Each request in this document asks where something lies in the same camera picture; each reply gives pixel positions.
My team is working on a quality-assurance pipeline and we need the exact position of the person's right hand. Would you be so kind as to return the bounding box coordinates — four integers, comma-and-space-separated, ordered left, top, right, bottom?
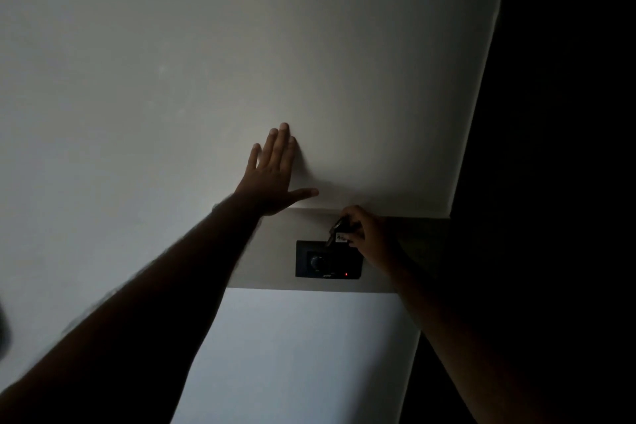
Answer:
339, 205, 405, 274

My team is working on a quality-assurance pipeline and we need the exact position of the person's left hand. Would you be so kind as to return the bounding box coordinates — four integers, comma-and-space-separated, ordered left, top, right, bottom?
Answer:
234, 123, 320, 217

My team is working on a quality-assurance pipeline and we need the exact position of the small black plug adapter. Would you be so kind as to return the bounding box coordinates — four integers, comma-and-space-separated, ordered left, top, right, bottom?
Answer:
325, 217, 351, 247

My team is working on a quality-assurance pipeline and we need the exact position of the person's left forearm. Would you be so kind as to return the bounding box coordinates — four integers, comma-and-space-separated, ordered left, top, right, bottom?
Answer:
0, 192, 263, 424

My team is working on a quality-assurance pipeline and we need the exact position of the person's right forearm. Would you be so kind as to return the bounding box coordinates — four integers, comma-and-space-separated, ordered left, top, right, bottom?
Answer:
383, 254, 552, 424

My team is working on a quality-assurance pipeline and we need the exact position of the black wall switch panel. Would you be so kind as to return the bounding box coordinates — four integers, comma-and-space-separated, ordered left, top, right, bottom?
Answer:
295, 240, 364, 280

